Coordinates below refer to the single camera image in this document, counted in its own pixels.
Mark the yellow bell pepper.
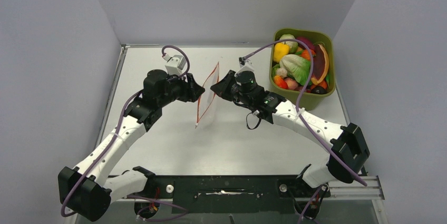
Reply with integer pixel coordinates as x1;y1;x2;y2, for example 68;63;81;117
272;43;290;63

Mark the purple sweet potato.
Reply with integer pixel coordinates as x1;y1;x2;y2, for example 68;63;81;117
296;36;315;51

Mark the black mounting base plate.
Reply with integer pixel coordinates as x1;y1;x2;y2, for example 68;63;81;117
136;174;331;217

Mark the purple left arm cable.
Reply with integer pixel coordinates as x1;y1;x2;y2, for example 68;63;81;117
60;45;191;218

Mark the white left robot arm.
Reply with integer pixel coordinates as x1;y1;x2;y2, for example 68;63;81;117
57;70;205;221

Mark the pink peach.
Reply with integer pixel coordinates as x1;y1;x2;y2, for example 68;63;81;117
284;77;299;91

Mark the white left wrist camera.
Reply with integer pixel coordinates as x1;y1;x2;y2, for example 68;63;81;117
163;55;186;76

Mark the clear orange zip top bag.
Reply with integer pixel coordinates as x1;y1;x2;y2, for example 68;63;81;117
195;62;220;129

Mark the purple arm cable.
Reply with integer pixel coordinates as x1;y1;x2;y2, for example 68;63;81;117
60;45;191;218
241;39;368;187

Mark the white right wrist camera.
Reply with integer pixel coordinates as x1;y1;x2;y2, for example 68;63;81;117
236;57;255;74

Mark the olive green plastic bin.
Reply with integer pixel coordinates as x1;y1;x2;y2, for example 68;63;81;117
268;27;336;111

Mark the red orange fruit slice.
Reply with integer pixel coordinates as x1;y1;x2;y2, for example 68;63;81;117
311;44;329;85

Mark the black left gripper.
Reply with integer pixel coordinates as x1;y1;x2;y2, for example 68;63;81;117
158;71;205;107

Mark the pale green cabbage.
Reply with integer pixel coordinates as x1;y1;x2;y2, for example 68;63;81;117
279;34;298;54

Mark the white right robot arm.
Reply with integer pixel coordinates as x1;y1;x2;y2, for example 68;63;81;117
210;71;370;196

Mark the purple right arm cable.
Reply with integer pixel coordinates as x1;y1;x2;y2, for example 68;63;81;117
241;39;368;187

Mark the white garlic bulb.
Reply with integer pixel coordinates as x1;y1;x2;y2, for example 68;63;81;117
275;67;288;79

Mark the orange round fruit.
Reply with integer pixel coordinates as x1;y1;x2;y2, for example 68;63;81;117
318;80;328;90

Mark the green white lettuce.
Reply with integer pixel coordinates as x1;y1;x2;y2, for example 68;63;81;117
279;54;310;86

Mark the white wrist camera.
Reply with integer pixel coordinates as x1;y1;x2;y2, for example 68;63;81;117
163;55;186;76
236;57;255;74

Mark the dark round plum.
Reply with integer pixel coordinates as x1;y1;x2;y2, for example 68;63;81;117
310;85;327;94

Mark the orange tangerine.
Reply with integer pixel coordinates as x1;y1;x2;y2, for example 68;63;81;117
300;50;316;61

